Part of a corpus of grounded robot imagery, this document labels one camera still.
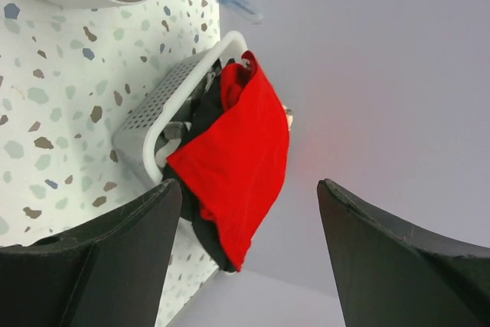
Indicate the clear blue ballpoint pen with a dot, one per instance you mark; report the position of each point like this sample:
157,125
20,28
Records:
244,9

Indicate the black garment in basket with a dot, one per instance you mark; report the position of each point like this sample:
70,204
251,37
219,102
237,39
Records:
198,113

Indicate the white perforated plastic basket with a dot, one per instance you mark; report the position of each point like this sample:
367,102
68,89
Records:
136,138

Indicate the beige item behind basket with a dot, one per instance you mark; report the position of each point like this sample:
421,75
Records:
289,116

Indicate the red cloth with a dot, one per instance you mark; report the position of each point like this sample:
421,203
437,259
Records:
248,146

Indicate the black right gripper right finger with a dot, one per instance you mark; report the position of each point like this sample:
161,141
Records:
390,272

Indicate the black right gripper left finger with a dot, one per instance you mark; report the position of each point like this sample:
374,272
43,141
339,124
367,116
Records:
109,271

